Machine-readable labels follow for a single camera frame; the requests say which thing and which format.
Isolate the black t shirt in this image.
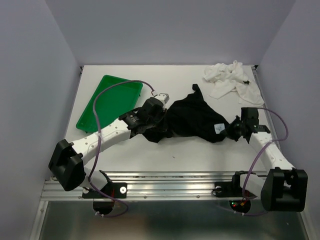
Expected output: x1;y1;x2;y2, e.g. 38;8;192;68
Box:
142;84;229;143

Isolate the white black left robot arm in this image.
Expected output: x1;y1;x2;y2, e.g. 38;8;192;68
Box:
48;93;169;197

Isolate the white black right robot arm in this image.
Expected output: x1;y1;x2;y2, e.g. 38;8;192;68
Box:
224;116;308;212

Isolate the white paper label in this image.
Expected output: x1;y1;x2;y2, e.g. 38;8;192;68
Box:
214;123;225;134

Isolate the green plastic tray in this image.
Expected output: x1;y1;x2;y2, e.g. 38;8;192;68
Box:
75;75;143;133

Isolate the white t shirt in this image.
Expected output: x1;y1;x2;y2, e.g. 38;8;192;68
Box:
203;60;265;107

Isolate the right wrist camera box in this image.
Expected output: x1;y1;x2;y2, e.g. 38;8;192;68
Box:
240;107;259;126

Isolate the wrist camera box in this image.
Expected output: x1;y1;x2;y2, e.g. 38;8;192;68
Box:
153;93;170;106
240;107;259;126

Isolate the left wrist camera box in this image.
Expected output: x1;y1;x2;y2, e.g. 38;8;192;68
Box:
153;93;170;106

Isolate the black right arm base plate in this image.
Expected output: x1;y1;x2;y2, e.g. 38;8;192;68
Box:
211;181;244;198

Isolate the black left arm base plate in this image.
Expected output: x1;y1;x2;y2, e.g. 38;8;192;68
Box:
82;182;128;199

